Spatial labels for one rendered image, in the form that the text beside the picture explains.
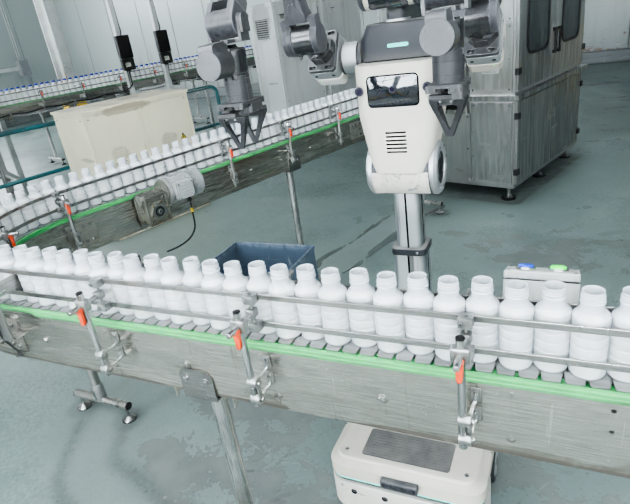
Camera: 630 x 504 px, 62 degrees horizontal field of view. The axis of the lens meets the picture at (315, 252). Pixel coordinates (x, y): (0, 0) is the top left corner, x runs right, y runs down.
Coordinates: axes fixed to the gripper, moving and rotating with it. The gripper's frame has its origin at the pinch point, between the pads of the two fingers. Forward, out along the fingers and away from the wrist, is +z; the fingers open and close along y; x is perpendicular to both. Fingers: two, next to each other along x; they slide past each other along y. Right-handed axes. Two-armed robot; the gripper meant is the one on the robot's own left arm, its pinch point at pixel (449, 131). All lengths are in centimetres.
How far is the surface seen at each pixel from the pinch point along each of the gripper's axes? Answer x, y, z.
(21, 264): 115, -17, 29
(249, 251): 80, 42, 48
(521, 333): -15.0, -16.8, 32.3
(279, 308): 33.2, -17.5, 32.6
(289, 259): 64, 42, 50
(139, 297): 73, -17, 34
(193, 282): 56, -17, 29
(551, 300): -19.4, -15.4, 26.0
